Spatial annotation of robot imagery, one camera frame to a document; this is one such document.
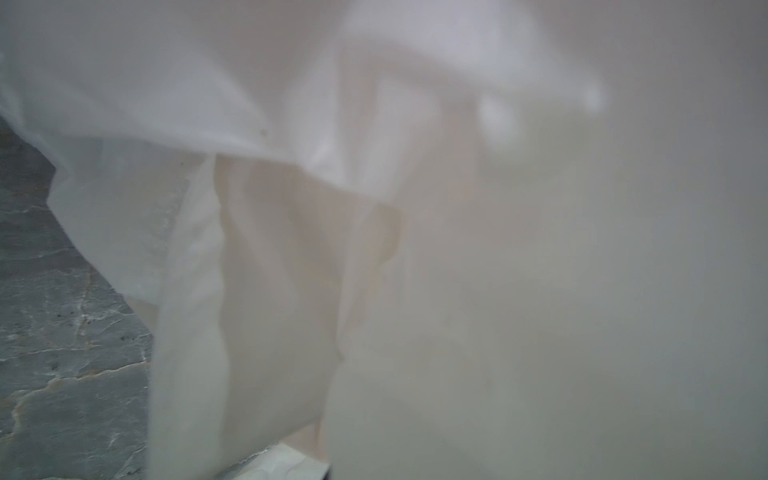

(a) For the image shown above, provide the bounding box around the white plastic bag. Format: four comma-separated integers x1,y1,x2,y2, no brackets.
1,1,767,479

